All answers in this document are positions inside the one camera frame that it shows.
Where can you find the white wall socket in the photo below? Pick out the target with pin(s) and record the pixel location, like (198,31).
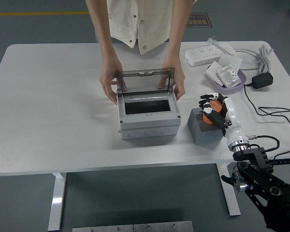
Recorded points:
(212,72)

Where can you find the white power strip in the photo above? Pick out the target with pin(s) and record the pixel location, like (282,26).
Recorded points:
(200,56)

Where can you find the grey box cover frame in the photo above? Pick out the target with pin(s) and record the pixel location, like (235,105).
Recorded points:
(149,119)

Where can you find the robot right hand white shell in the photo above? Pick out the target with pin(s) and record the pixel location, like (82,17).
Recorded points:
(233,120)

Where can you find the black floor sign yellow text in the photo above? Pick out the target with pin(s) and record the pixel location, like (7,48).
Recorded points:
(199,21)

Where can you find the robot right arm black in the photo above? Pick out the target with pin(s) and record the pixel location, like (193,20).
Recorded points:
(256,157)

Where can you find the grey metal plate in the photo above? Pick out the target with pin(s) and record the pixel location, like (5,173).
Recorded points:
(163,227)

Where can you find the lilac plastic tray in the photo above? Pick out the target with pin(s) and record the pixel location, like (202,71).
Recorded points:
(232,90)

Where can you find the person's right forearm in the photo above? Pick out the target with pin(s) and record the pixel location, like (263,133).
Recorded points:
(104,36)

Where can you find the person's right hand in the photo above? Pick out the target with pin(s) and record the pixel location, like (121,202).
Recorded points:
(110,79)

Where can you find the person's left hand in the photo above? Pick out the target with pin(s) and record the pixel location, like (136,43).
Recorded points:
(180,79)

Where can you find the white flat rectangular box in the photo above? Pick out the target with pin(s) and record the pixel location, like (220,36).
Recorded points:
(227,49)

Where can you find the orange cylindrical battery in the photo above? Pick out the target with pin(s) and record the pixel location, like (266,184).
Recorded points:
(216,106)

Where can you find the white table leg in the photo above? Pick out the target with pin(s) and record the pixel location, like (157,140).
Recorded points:
(232,203)
(56,205)

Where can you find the person's left forearm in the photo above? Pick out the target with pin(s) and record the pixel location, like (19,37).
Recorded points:
(176,36)

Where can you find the grey plastic box base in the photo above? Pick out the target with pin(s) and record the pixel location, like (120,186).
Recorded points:
(147,134)

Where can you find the person's torso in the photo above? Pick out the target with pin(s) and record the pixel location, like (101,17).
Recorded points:
(147,19)

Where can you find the white power plug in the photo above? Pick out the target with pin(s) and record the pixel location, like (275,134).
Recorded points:
(212,41)

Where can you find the black power adapter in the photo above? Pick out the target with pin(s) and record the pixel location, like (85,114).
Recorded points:
(262,81)

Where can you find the grey block with round hole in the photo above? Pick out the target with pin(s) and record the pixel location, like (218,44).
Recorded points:
(203,137)

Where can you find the white square socket panel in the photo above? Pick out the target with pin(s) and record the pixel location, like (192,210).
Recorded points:
(232,61)

